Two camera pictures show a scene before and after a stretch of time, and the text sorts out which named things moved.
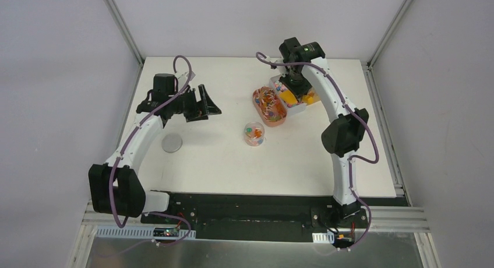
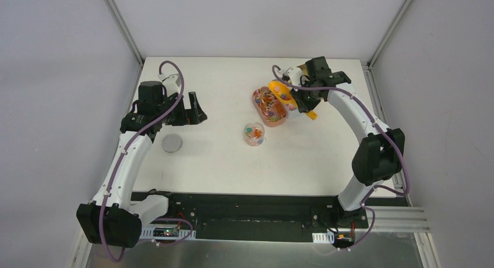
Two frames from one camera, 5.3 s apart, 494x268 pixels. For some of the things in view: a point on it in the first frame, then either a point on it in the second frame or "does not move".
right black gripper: x=299 y=91 to x=303 y=106
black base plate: x=257 y=217 does not move
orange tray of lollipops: x=269 y=107 does not move
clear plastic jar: x=254 y=133 does not move
